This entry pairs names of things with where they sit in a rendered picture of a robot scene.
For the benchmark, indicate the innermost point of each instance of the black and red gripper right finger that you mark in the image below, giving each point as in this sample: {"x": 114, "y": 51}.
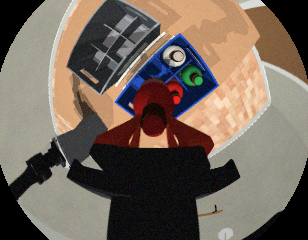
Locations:
{"x": 186, "y": 135}

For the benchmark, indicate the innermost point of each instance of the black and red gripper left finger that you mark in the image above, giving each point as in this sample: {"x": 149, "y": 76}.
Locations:
{"x": 121, "y": 134}

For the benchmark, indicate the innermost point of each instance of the blue crate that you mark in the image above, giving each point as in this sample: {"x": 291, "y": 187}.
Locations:
{"x": 157, "y": 69}

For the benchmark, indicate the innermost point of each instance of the dark grey crate with dividers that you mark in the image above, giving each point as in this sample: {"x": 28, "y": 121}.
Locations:
{"x": 96, "y": 33}

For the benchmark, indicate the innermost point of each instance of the green bottle with pale green label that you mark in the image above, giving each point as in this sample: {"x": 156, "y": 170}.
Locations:
{"x": 191, "y": 75}

